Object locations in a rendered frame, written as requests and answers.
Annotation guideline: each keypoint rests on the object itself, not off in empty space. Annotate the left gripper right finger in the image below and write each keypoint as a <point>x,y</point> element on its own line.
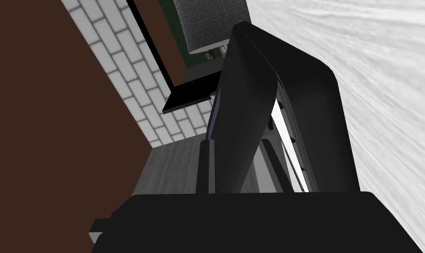
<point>272,168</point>

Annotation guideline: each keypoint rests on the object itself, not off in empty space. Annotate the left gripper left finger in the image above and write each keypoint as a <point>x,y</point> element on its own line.
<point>206,168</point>

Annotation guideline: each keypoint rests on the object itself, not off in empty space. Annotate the grey upholstered furniture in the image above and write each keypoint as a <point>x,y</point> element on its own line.
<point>208,21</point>

